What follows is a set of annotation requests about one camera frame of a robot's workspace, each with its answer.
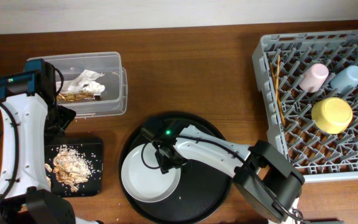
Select gold snack wrapper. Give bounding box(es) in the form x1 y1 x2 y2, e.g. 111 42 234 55
57 92 101 102

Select grey plate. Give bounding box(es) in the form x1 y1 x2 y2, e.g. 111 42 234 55
121 143 181 203

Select white tissue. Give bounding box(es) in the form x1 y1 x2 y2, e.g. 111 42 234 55
60 70 105 95

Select food scraps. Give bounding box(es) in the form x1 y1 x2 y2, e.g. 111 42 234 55
44 144 96 193

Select wooden chopstick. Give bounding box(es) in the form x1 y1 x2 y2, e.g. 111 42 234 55
275 54 281 102
269 62 286 125

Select pink cup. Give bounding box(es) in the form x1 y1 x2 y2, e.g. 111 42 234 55
299 63 329 93

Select yellow bowl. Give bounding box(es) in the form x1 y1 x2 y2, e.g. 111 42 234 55
311 97 353 134

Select blue cup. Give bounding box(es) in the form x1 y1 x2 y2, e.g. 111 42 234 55
330 65 358 95

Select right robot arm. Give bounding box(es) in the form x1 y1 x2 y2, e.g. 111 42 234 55
140 118 305 223

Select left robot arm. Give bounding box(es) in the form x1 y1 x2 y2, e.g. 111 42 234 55
0 69 85 223

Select clear plastic waste bin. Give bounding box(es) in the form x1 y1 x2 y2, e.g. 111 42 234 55
41 52 127 118

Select grey dishwasher rack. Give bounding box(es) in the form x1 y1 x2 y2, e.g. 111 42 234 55
252 30 358 183

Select round black serving tray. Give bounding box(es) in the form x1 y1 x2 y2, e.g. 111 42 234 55
118 112 232 223

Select black rectangular tray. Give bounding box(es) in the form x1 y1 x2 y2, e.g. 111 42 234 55
45 138 103 197

